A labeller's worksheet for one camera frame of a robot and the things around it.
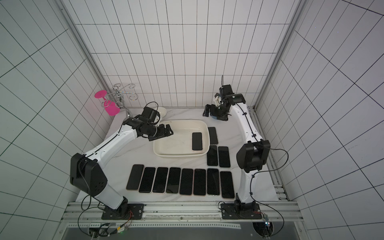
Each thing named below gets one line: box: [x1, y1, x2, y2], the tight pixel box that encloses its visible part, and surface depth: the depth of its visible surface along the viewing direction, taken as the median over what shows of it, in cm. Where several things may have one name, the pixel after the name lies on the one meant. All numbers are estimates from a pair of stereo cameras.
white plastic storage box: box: [153, 120, 210, 158], surface depth 99 cm
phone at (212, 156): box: [207, 145, 218, 166], surface depth 92 cm
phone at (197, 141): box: [192, 132, 203, 151], surface depth 101 cm
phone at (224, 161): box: [218, 146, 231, 168], surface depth 94 cm
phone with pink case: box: [179, 168, 193, 195], surface depth 87 cm
